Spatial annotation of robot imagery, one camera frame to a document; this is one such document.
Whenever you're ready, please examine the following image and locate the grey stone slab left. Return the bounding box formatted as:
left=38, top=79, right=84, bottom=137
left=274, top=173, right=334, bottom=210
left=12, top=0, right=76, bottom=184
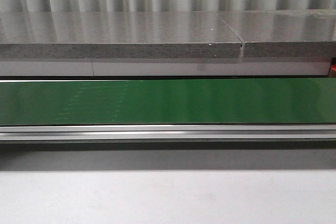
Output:
left=1, top=12, right=241, bottom=60

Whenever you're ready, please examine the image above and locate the grey stone slab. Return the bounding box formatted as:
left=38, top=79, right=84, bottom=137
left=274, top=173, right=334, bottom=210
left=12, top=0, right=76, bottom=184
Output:
left=218, top=9, right=335, bottom=59
left=1, top=12, right=241, bottom=60

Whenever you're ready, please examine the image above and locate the green conveyor belt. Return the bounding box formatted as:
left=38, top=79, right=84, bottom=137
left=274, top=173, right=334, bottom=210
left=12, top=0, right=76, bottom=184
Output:
left=1, top=78, right=335, bottom=143

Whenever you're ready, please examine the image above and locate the grey stone slab right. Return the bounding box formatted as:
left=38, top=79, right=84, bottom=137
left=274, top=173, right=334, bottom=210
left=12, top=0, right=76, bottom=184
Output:
left=218, top=9, right=335, bottom=59

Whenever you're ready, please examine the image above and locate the red plastic tray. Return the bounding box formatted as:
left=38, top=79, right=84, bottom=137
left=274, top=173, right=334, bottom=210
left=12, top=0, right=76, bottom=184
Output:
left=329, top=58, right=336, bottom=78

